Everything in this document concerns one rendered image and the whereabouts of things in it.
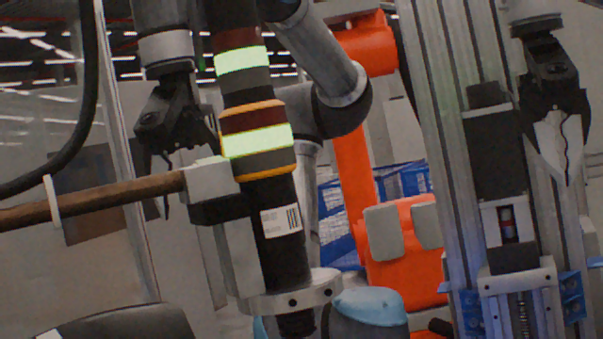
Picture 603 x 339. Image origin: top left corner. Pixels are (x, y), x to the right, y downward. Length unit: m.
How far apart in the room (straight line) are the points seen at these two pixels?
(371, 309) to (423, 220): 3.14
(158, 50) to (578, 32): 1.51
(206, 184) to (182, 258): 4.74
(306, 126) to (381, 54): 3.11
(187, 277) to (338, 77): 4.03
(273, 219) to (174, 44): 0.60
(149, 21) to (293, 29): 0.23
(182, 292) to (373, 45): 2.08
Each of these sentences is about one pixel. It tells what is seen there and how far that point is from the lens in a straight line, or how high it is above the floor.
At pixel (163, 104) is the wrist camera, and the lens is 1.00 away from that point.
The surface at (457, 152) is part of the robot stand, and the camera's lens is 1.35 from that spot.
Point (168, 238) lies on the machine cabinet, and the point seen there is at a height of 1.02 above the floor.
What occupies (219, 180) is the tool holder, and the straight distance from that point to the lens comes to 0.46.
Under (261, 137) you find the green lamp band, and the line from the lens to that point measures 0.46.
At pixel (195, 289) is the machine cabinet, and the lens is 5.28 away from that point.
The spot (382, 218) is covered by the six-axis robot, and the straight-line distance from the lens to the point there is 4.28.
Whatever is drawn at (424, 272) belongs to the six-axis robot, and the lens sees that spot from 4.42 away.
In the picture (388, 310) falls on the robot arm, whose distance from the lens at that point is 1.24.
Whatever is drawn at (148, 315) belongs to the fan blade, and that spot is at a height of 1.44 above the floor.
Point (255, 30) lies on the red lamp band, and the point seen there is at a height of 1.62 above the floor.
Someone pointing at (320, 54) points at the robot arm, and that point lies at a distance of 1.22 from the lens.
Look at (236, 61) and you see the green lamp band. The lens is 0.47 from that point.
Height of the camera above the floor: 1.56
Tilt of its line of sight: 3 degrees down
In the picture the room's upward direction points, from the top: 12 degrees counter-clockwise
